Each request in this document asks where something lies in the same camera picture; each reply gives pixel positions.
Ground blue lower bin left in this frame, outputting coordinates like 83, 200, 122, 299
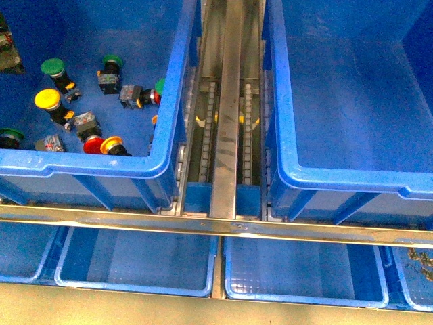
54, 227, 217, 297

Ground metal roller rack frame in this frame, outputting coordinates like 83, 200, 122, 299
0, 0, 433, 250

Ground blue right target bin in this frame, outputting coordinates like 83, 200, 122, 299
263, 1, 432, 229

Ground contact block lower left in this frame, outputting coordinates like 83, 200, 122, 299
35, 134, 67, 152

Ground red button lower middle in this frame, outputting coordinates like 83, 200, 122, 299
73, 111, 104, 154

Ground green button top middle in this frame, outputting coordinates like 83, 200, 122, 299
97, 54, 124, 95

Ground yellow mushroom push button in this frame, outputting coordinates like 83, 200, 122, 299
34, 88, 75, 131

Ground green button right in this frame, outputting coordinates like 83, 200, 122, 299
154, 78, 165, 95

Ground green button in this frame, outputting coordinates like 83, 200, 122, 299
41, 58, 82, 103
97, 54, 124, 95
0, 128, 24, 149
154, 78, 165, 95

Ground green button top left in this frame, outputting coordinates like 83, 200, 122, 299
41, 58, 82, 103

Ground blue middle source bin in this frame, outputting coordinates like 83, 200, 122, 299
1, 1, 201, 212

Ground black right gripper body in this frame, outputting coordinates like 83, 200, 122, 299
0, 14, 26, 74

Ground yellow button lower middle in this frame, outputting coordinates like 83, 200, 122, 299
100, 136, 131, 156

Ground red button lying sideways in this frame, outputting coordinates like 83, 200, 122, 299
119, 85, 162, 109

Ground blue lower bin right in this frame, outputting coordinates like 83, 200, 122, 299
224, 238, 389, 309

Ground green button lower left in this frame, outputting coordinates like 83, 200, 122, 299
0, 128, 24, 149

